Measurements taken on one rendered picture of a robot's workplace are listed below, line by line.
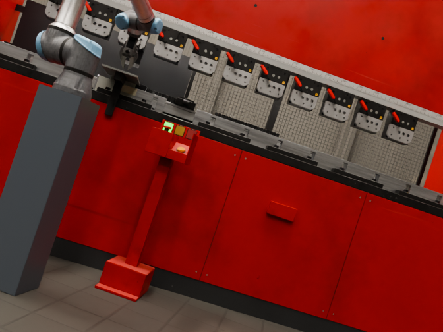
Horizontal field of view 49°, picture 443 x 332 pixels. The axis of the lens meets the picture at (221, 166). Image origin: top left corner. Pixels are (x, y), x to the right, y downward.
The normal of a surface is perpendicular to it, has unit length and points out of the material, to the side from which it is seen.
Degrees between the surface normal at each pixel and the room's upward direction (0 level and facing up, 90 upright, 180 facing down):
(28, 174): 90
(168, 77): 90
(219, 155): 90
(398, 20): 90
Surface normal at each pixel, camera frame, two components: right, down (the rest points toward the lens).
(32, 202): -0.13, -0.07
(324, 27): 0.11, 0.01
